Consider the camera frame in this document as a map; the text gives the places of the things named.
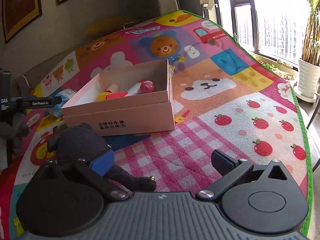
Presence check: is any black plush cat toy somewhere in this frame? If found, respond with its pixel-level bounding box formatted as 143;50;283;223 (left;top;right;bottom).
47;123;156;192

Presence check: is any blue wet wipes pack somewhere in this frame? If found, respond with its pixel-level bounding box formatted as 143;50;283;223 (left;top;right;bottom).
47;89;76;118

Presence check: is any yellow toy corn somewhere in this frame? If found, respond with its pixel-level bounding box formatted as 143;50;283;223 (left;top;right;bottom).
96;92;112;101

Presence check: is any white red foam rocket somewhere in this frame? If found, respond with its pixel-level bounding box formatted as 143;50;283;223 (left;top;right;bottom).
105;80;144;100

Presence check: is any pink round cartoon toy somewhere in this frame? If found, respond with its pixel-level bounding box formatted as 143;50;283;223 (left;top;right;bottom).
139;80;157;94

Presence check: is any yellow pink cupcake toy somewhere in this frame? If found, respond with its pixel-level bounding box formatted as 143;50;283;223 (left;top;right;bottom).
105;83;119;93

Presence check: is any beige sofa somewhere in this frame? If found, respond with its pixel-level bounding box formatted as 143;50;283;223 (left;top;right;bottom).
10;48;74;98

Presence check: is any pink cardboard box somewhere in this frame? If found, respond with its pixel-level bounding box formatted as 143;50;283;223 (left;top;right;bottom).
62;60;175;136

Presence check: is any yellow cushion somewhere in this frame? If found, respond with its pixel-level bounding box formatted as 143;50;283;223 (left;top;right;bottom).
84;15;142;36

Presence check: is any white plant pot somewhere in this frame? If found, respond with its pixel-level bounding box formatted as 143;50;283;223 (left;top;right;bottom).
298;60;320;98

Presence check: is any green potted palm plant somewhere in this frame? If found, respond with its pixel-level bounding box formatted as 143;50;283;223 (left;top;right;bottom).
301;0;319;66

